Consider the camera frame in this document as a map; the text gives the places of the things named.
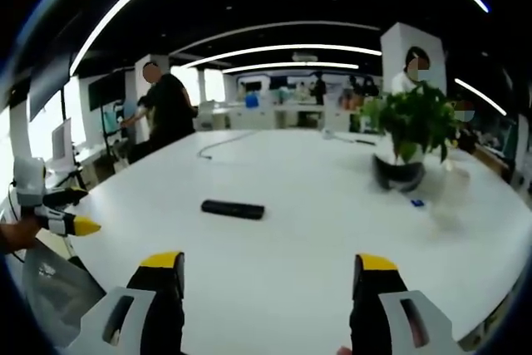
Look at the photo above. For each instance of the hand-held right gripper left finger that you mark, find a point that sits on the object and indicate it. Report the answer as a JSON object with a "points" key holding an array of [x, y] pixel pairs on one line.
{"points": [[141, 309]]}

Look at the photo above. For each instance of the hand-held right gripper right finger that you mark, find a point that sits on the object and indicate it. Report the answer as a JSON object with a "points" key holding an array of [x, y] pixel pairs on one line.
{"points": [[386, 309]]}

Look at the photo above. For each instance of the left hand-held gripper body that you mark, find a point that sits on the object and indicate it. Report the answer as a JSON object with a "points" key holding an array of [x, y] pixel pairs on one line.
{"points": [[28, 182]]}

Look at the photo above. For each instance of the black remote control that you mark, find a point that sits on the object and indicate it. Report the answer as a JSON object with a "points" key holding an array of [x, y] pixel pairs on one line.
{"points": [[232, 209]]}

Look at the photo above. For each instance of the person's left hand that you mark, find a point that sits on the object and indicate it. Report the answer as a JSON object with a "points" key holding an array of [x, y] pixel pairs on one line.
{"points": [[18, 234]]}

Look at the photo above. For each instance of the grey plastic bag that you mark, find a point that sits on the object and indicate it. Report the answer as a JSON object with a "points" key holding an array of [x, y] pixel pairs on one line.
{"points": [[54, 288]]}

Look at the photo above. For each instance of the small blue card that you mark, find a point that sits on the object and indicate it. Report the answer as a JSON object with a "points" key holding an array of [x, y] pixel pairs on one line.
{"points": [[417, 203]]}

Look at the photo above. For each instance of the clear glass vase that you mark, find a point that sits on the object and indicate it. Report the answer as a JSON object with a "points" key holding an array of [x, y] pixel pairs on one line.
{"points": [[451, 197]]}

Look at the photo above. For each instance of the black plant pot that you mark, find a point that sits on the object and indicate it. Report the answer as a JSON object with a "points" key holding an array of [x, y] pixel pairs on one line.
{"points": [[399, 174]]}

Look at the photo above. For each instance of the green potted plant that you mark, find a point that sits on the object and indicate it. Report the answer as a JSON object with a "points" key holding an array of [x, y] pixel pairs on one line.
{"points": [[415, 120]]}

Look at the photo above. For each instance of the white counter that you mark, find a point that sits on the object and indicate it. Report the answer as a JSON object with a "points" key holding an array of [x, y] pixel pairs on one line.
{"points": [[270, 116]]}

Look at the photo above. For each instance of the white pillar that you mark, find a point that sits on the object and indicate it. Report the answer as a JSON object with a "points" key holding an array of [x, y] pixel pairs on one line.
{"points": [[411, 55]]}

